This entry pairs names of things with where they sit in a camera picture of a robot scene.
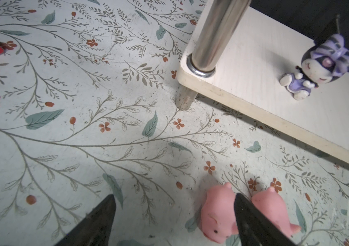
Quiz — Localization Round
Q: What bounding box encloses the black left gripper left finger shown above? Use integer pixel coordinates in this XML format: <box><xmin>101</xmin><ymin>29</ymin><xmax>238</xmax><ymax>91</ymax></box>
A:
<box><xmin>56</xmin><ymin>194</ymin><xmax>116</xmax><ymax>246</ymax></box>

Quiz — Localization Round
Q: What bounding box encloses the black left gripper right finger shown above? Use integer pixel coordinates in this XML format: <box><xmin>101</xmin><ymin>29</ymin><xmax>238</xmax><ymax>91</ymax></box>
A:
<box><xmin>234</xmin><ymin>193</ymin><xmax>295</xmax><ymax>246</ymax></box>

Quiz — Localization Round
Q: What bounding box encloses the pink pig toy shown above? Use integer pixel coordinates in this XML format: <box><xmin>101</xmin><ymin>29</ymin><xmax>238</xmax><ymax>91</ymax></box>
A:
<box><xmin>251</xmin><ymin>187</ymin><xmax>301</xmax><ymax>238</ymax></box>
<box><xmin>201</xmin><ymin>182</ymin><xmax>239</xmax><ymax>244</ymax></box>

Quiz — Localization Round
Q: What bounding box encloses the white two-tier shelf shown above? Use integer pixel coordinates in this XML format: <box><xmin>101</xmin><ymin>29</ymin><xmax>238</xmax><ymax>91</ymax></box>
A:
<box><xmin>175</xmin><ymin>1</ymin><xmax>349</xmax><ymax>163</ymax></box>

